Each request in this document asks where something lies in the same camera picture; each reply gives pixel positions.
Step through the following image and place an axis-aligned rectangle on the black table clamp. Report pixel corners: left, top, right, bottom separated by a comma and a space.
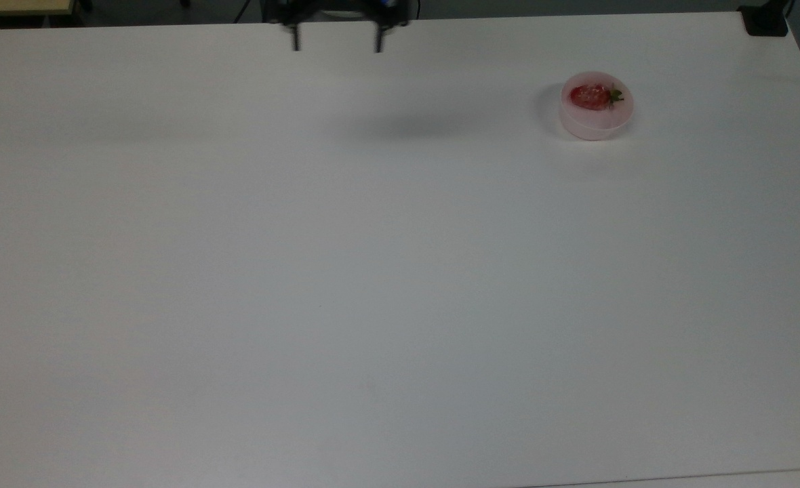
739, 0, 795, 37

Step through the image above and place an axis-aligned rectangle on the pink plastic bowl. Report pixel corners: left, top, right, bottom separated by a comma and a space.
559, 71, 635, 142

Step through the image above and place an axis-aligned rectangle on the light wooden table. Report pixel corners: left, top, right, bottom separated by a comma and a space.
0, 0, 77, 18

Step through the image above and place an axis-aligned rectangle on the red strawberry with green leaves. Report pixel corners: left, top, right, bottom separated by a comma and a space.
569, 83, 625, 111

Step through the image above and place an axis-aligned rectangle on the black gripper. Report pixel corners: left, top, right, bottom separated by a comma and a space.
263, 0, 412, 54

